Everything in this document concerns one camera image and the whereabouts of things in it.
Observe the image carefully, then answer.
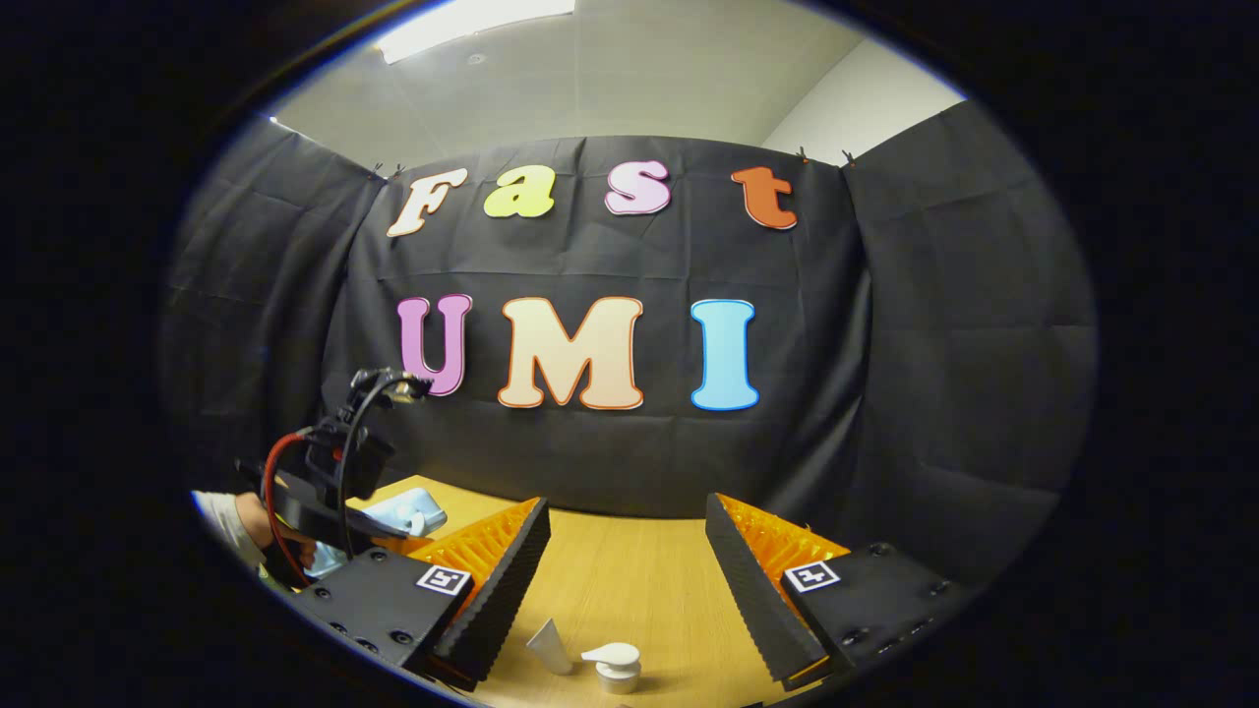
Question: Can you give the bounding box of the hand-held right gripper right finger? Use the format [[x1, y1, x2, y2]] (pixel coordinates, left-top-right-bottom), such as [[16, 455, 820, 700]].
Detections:
[[705, 493, 975, 691]]

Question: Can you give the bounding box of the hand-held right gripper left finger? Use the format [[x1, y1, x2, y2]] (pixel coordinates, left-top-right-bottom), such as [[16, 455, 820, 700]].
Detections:
[[292, 498, 552, 691]]

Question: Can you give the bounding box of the light blue suitcase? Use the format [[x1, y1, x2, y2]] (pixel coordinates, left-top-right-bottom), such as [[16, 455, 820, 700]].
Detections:
[[310, 487, 450, 579]]

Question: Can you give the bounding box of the white squeeze tube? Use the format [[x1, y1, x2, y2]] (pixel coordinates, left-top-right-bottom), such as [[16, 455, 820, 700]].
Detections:
[[526, 618, 573, 677]]

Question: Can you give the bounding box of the white pump bottle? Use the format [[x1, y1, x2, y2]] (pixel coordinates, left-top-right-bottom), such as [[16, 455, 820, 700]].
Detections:
[[580, 642, 642, 696]]

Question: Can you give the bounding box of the black backdrop cloth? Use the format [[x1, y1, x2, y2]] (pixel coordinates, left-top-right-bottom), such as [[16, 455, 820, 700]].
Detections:
[[162, 98, 1098, 591]]

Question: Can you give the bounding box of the red cable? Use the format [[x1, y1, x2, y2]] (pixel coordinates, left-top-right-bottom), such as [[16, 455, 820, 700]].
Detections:
[[261, 430, 314, 586]]

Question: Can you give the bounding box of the black cable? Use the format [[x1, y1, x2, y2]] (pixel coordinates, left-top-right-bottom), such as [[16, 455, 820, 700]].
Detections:
[[336, 372, 406, 561]]

